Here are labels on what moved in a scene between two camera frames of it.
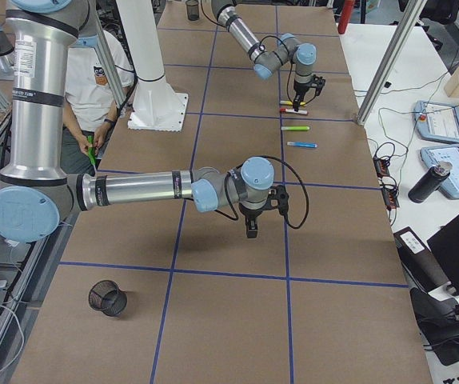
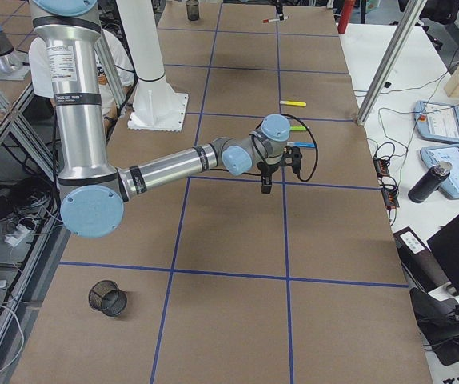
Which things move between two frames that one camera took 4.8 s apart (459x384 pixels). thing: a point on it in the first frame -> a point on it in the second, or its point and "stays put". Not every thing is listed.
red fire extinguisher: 348,8 stays put
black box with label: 420,261 stays put
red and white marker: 284,110 -> 266,21
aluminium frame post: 390,62 stays put
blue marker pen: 307,145 stays put
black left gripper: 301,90 -> 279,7
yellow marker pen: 289,102 stays put
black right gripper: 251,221 -> 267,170
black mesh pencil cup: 193,10 stays put
